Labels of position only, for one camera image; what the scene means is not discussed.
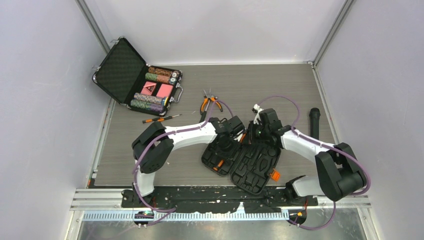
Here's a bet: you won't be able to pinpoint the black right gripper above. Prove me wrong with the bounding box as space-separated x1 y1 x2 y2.
242 121 270 146

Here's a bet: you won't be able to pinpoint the black orange stubby screwdriver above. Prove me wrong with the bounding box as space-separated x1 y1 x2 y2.
212 159 225 172

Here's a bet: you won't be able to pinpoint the black plastic tool case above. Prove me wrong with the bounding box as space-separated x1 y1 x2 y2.
201 139 282 195

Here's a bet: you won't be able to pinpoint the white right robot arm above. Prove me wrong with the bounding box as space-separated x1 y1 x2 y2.
249 104 369 205

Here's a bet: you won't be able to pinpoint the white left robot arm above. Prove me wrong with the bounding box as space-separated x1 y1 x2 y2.
131 116 245 207

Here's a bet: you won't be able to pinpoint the black cylinder flashlight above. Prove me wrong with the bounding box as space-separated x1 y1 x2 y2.
309 107 321 140

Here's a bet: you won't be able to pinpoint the small orange precision screwdriver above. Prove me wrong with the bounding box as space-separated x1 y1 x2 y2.
142 117 159 124

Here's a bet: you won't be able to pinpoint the red playing card deck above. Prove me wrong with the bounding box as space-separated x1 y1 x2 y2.
156 83 174 98

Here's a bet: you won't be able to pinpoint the black aluminium poker chip case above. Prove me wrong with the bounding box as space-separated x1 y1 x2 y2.
92 36 183 117

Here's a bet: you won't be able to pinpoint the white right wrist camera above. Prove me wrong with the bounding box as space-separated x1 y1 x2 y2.
252 104 264 125

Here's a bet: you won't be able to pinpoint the black handled hammer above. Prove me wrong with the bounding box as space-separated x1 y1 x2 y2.
199 110 208 123

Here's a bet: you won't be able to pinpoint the orange handled pliers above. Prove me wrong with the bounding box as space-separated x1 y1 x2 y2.
199 89 223 115

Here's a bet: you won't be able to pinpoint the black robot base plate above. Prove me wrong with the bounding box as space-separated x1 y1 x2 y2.
121 186 318 214

